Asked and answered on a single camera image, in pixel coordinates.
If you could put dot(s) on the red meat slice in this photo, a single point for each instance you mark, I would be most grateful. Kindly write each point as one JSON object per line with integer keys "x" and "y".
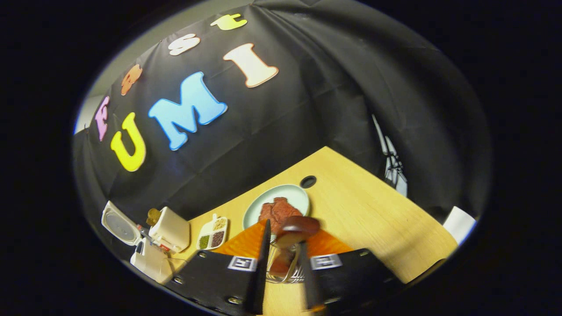
{"x": 265, "y": 215}
{"x": 285, "y": 210}

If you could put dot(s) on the white toaster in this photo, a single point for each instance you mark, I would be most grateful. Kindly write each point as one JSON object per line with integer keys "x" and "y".
{"x": 173, "y": 230}

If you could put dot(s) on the pale green plate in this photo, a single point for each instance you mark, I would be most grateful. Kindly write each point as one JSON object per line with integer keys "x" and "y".
{"x": 285, "y": 193}

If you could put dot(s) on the white flat board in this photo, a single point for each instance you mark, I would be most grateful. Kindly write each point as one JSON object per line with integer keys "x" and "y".
{"x": 459, "y": 224}

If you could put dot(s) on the white divided grain dish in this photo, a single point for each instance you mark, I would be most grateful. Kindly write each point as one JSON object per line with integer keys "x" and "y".
{"x": 212, "y": 232}

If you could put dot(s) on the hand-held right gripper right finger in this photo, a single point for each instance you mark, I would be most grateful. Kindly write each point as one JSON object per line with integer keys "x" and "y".
{"x": 311, "y": 285}

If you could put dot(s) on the clear plastic bottle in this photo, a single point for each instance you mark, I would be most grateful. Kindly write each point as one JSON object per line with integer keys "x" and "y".
{"x": 144, "y": 231}

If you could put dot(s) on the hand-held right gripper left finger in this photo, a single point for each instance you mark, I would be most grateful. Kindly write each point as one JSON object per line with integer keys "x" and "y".
{"x": 259, "y": 281}

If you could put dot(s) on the white rice cooker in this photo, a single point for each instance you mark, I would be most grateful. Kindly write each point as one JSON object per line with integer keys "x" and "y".
{"x": 151, "y": 261}

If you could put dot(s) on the brown wooden spoon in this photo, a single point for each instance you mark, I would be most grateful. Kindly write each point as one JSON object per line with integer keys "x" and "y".
{"x": 298, "y": 226}

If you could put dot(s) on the brown toast slice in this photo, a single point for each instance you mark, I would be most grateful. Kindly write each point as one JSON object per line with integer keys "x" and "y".
{"x": 153, "y": 216}

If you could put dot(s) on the white tripod stand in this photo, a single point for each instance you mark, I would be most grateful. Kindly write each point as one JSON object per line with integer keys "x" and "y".
{"x": 393, "y": 171}

